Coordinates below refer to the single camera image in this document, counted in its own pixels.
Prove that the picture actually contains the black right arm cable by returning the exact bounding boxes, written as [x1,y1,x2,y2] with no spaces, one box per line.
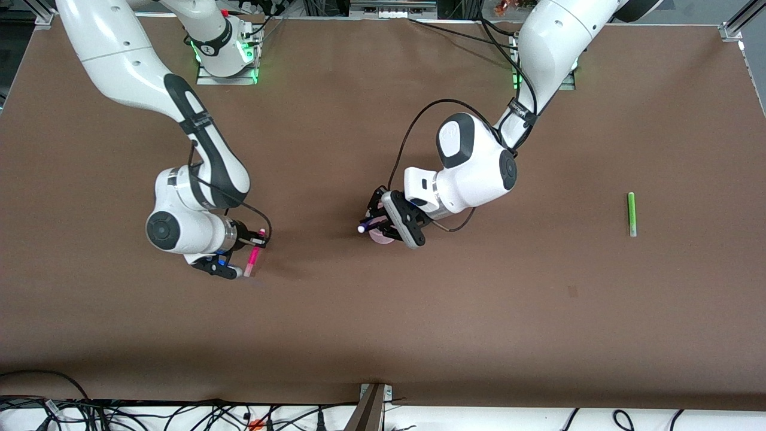
[188,140,273,247]

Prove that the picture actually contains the black floor cable loop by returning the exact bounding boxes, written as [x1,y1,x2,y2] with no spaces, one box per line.
[0,369,92,403]

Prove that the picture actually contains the grey metal rack device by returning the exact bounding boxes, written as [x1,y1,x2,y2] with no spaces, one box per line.
[349,0,439,20]

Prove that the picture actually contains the black cables across table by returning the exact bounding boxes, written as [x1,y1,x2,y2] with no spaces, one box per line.
[407,16,522,50]

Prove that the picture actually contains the pink translucent pen holder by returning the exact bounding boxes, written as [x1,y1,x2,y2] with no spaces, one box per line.
[367,218,400,245]

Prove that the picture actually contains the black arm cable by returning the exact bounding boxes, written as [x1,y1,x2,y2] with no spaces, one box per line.
[188,140,273,247]
[387,18,540,234]

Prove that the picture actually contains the pink highlighter pen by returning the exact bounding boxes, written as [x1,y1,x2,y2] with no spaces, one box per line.
[243,228,267,278]

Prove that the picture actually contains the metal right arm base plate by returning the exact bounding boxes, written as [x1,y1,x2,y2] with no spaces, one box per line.
[196,60,260,86]

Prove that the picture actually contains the metal table edge bracket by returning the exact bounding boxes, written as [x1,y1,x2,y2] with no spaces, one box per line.
[344,383,394,431]

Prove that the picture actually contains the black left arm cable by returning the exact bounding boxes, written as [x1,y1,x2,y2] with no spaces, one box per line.
[387,18,540,234]

